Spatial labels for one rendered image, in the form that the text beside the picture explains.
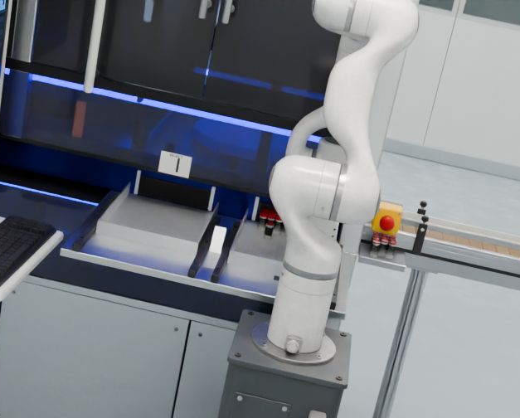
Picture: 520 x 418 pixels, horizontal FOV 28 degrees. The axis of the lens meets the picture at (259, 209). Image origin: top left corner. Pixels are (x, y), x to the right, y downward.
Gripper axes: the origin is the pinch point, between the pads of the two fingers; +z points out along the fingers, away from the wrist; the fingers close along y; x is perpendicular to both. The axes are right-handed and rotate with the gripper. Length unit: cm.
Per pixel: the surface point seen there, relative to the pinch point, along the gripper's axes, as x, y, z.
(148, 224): -11.1, 43.5, 4.3
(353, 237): -23.6, -10.4, -0.3
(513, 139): -484, -125, 64
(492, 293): -251, -95, 92
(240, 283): 12.8, 15.1, 4.6
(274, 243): -18.1, 10.0, 4.3
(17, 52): -24, 88, -30
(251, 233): -21.6, 16.8, 4.3
